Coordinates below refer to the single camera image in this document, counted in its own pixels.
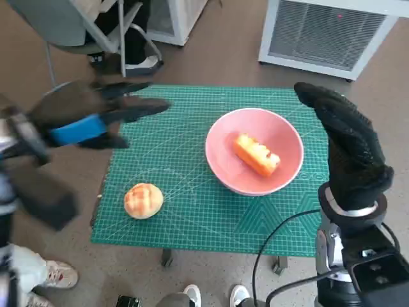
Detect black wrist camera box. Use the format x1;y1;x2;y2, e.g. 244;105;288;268
6;108;80;232
350;251;409;307

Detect person seated on chair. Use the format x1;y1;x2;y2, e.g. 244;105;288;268
94;0;164;77

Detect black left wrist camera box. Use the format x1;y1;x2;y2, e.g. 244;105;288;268
6;108;80;232

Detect round toy bread bun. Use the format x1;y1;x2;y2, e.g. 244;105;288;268
123;182;164;220

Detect white air purifier with grille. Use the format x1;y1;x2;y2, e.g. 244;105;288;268
258;0;400;81

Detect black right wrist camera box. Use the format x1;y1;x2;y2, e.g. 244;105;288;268
350;251;409;307

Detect long black robot cable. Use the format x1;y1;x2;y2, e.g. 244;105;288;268
251;209;322;307

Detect green cutting mat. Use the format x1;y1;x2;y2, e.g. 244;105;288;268
90;84;332;258

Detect small black device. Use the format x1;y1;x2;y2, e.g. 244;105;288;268
116;294;144;307

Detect grey office chair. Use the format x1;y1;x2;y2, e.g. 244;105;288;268
6;0;166;97

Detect person with red-marked shoe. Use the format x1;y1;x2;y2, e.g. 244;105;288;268
11;242;79;307

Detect white mesh cabinet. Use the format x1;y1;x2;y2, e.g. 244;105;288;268
146;0;208;47

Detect short black robot cable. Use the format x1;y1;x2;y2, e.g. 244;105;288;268
265;274;320;307

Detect pink bowl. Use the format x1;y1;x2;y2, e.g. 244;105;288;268
204;107;304;196

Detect black knitted gloved right hand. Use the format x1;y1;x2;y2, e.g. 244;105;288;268
293;81;394;210

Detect long toy bread loaf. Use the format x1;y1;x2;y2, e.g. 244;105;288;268
232;133;281;178

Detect person with white shoes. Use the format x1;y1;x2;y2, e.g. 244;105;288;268
153;283;256;307

